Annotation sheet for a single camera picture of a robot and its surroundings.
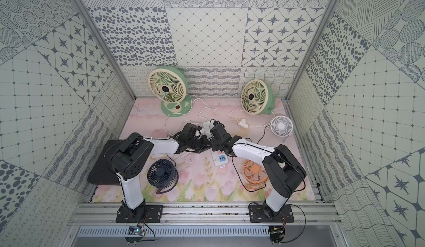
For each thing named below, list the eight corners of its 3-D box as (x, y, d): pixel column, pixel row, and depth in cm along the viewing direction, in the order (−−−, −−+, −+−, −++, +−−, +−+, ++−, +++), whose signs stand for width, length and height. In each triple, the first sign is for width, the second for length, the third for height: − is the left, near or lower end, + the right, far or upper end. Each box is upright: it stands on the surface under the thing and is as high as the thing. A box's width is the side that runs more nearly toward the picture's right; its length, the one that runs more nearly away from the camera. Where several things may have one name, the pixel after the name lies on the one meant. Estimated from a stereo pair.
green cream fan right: (256, 123, 108) (262, 103, 92) (235, 101, 120) (238, 80, 105) (270, 115, 112) (278, 94, 97) (249, 95, 125) (253, 74, 109)
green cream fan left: (159, 117, 112) (141, 78, 86) (163, 103, 120) (148, 64, 94) (190, 117, 112) (181, 78, 86) (192, 103, 120) (185, 64, 94)
